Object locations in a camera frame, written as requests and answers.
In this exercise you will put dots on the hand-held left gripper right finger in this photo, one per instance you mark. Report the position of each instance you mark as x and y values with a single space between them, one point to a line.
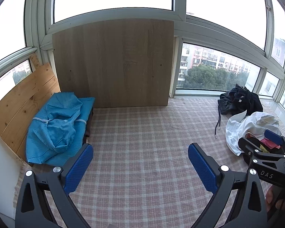
201 168

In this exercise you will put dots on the pink plaid tablecloth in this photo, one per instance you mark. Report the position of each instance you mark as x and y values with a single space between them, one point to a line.
144 147

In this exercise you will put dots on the white garment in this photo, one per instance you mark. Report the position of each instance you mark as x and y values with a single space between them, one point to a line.
237 130

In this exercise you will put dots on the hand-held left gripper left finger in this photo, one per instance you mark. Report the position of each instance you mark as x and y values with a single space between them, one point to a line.
78 168

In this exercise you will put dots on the large wood grain panel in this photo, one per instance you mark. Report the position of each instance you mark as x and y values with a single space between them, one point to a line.
114 64

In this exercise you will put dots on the black garment with yellow print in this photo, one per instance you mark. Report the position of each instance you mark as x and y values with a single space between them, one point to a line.
249 99

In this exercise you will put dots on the blue striped work coat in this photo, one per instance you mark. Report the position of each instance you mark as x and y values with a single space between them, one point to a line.
59 123
85 114

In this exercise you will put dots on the person's right hand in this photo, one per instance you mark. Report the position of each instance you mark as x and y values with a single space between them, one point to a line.
272 198

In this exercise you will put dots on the red cloth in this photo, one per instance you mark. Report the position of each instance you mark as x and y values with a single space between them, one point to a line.
270 144

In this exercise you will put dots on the white window frame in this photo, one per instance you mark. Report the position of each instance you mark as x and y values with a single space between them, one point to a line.
180 11

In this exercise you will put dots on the brown folded garment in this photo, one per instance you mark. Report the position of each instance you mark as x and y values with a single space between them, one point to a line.
89 125

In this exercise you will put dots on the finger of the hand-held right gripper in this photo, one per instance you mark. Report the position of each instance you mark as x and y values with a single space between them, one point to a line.
272 136
254 150

